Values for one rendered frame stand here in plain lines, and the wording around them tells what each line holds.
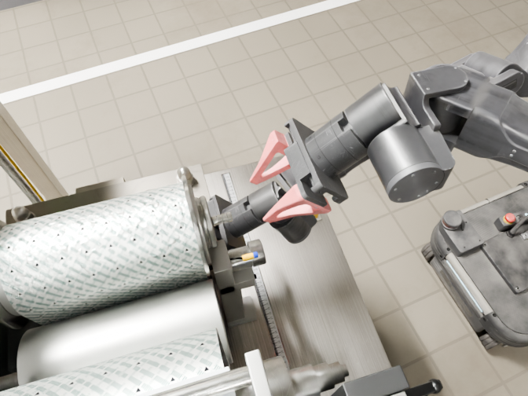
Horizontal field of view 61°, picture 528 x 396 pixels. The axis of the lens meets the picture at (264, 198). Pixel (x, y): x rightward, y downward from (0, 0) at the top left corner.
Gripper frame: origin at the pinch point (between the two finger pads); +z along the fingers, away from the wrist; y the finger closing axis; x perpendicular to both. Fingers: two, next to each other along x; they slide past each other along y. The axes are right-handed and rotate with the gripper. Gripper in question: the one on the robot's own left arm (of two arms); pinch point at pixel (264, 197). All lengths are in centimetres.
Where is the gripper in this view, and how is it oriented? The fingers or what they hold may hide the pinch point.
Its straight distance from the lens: 56.8
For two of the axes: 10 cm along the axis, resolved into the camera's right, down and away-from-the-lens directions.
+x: -6.1, -2.3, -7.5
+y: -2.9, -8.2, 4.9
